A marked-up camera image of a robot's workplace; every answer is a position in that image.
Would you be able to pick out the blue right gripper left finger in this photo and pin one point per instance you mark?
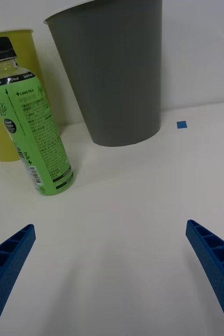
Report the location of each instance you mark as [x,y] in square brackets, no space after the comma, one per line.
[6,270]

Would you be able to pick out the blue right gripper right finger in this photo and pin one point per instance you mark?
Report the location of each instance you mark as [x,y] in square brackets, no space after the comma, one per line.
[219,265]

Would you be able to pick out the grey plastic bin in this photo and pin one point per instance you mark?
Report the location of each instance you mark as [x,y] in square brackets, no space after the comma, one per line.
[117,78]

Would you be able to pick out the green label plastic bottle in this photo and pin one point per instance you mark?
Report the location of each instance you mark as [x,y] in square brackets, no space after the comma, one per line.
[38,131]

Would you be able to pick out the yellow-green plastic bin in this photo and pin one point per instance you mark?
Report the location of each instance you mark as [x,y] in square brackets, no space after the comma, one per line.
[25,52]

